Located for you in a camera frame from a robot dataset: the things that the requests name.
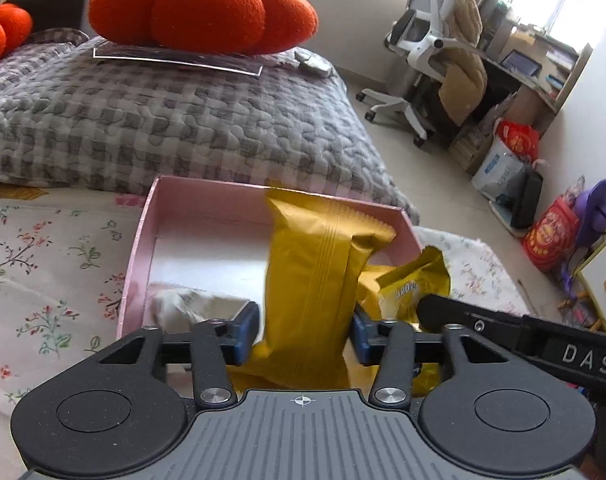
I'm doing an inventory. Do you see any matte yellow snack packet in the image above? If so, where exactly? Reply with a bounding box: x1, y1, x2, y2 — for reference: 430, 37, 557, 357
228, 187, 396, 391

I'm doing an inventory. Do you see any large orange pumpkin cushion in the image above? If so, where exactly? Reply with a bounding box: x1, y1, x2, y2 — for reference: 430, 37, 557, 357
89, 0, 319, 56

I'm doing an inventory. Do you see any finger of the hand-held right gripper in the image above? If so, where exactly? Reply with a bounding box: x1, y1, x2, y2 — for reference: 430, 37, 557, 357
417, 294, 526, 354

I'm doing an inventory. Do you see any red gift bag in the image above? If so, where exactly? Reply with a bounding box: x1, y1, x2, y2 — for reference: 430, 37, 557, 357
496, 119, 540, 163

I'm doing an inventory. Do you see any grey checkered quilted blanket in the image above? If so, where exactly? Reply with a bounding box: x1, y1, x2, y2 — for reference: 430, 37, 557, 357
0, 27, 421, 226

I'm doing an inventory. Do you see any small orange pumpkin cushion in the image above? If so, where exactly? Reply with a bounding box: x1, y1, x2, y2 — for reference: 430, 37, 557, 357
0, 2, 34, 72

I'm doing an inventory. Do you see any shiny gold snack packet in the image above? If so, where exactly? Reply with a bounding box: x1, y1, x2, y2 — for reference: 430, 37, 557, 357
358, 246, 451, 396

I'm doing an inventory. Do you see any white office chair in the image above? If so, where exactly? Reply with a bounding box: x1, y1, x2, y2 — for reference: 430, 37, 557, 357
357, 0, 484, 148

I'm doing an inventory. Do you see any beige blanket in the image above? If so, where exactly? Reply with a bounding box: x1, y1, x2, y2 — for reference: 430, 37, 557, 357
439, 0, 489, 126

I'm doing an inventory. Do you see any pink cardboard box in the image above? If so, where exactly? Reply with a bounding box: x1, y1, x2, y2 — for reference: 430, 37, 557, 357
117, 176, 424, 342

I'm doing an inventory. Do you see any clear plastic sheet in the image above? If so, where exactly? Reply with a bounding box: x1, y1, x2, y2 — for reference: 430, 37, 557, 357
92, 42, 264, 78

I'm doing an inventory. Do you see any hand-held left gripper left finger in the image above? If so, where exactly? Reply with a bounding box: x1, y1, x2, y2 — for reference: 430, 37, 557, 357
99, 302, 260, 408

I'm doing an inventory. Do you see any floral bed sheet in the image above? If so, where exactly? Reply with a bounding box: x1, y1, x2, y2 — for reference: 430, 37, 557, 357
0, 182, 534, 480

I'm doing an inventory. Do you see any grey sofa back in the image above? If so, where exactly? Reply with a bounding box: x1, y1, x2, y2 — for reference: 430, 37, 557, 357
8, 0, 114, 33

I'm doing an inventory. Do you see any crinkled silvery white packet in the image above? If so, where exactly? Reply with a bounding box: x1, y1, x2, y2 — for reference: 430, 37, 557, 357
145, 285, 251, 333

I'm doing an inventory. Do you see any black bag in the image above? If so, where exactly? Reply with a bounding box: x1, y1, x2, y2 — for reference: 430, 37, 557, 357
510, 167, 544, 231

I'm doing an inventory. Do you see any white plastic bag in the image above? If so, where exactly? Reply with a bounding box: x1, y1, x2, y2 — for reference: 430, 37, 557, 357
472, 132, 527, 201

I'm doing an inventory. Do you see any small grey-green packet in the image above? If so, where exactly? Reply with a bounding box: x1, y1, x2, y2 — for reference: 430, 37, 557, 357
294, 49, 332, 78

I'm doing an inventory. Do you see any laptop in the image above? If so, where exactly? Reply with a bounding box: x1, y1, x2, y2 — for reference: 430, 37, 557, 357
500, 50, 542, 79

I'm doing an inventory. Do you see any wooden desk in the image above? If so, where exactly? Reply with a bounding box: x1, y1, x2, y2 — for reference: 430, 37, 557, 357
478, 25, 595, 128

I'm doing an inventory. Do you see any purple toy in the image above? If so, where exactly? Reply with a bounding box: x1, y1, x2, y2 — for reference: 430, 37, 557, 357
576, 178, 606, 257

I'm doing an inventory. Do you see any red printed shopping bag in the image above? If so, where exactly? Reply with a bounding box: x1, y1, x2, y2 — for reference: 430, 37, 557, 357
522, 195, 581, 273

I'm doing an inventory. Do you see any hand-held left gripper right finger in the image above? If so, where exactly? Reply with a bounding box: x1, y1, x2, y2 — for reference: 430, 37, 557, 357
352, 307, 509, 406

